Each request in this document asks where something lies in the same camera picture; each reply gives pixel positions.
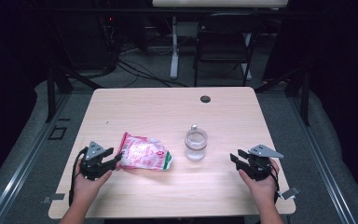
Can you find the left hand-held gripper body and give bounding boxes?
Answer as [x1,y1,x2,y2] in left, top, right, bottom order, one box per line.
[79,141,107,181]

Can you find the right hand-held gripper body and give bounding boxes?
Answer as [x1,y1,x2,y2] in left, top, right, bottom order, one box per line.
[241,144,284,181]

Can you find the white and pink plastic bag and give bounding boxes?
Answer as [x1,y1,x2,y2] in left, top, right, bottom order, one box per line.
[117,132,174,172]

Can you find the clear jar with hinged lid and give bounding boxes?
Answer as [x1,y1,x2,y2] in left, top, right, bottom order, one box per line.
[185,124,209,161]

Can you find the person's left hand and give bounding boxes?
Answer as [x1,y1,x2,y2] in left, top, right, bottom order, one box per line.
[73,160,113,203]

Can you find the person's right hand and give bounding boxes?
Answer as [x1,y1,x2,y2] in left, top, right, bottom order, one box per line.
[238,158,280,204]

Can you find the gray metal table clip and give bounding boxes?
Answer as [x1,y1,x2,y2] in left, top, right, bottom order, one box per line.
[279,186,301,201]
[41,192,66,204]

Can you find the black metal stand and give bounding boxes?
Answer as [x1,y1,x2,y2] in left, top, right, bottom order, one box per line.
[45,62,104,124]
[255,66,311,127]

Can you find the white desk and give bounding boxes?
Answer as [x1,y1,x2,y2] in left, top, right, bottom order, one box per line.
[152,0,289,81]

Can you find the black folding chair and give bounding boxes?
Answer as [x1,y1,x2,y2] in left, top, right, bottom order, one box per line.
[194,12,265,88]

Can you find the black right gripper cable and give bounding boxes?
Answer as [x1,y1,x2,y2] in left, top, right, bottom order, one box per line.
[268,164,282,204]

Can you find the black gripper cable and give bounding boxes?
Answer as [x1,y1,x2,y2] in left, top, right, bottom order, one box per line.
[268,164,282,204]
[68,147,89,207]

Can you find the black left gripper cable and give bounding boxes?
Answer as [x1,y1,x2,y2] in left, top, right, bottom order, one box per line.
[68,147,89,207]

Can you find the metal floor rail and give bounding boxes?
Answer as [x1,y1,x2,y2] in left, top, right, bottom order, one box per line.
[287,92,358,224]
[0,92,73,224]

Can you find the black floor cables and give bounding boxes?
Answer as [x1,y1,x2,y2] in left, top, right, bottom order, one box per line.
[116,59,189,89]

